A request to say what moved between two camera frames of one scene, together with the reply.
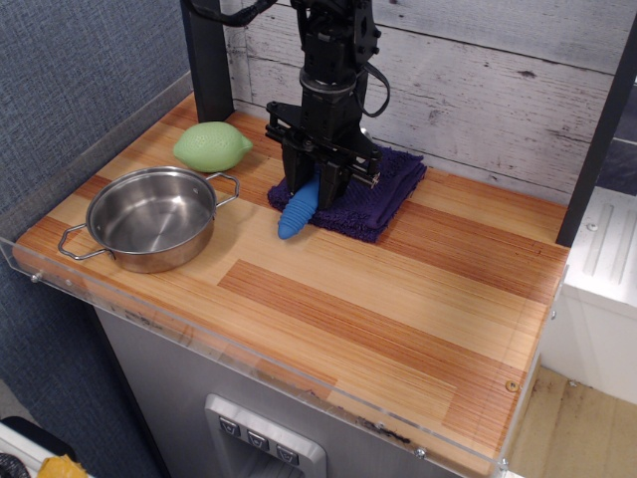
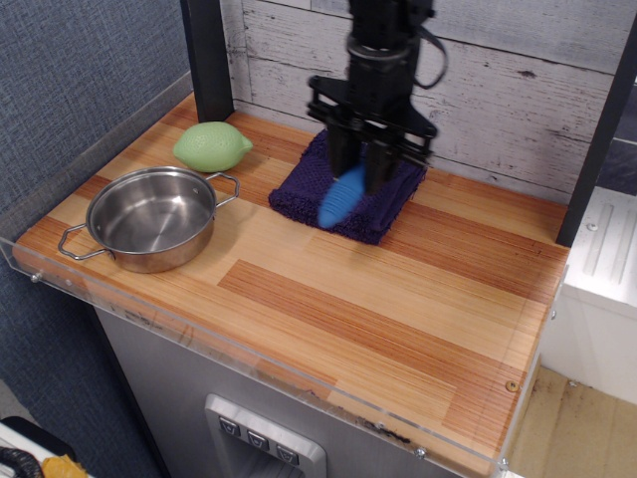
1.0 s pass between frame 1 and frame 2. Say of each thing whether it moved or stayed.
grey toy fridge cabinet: stayed
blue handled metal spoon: moved
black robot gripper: moved
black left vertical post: stayed
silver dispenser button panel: stayed
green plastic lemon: stayed
